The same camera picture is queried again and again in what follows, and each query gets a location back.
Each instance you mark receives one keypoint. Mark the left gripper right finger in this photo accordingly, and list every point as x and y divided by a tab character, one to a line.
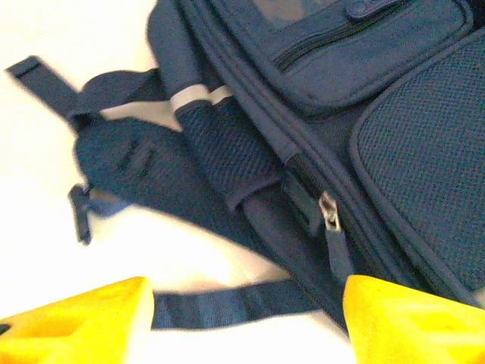
417	330

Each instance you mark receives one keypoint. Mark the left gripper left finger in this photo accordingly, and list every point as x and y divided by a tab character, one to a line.
68	333

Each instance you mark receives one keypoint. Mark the navy blue backpack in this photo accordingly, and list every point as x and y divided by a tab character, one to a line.
341	113

